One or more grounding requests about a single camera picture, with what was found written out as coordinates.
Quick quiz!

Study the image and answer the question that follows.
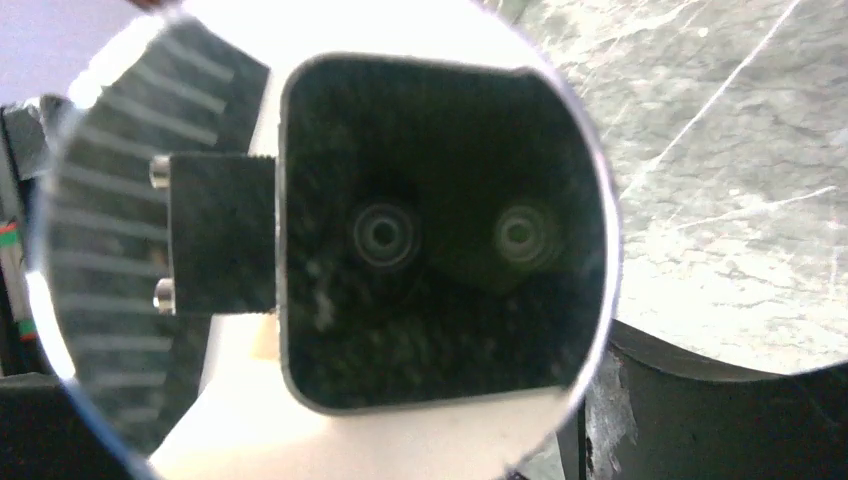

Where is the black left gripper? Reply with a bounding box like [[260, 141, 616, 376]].
[[1, 95, 68, 377]]

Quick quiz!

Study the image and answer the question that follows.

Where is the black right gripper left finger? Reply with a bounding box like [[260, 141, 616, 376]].
[[1, 373, 130, 480]]

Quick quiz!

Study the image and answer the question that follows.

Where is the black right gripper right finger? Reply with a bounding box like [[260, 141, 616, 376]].
[[558, 322, 847, 479]]

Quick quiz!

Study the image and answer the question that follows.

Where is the blue labelled clear bottle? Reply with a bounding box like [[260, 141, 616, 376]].
[[26, 1, 621, 479]]

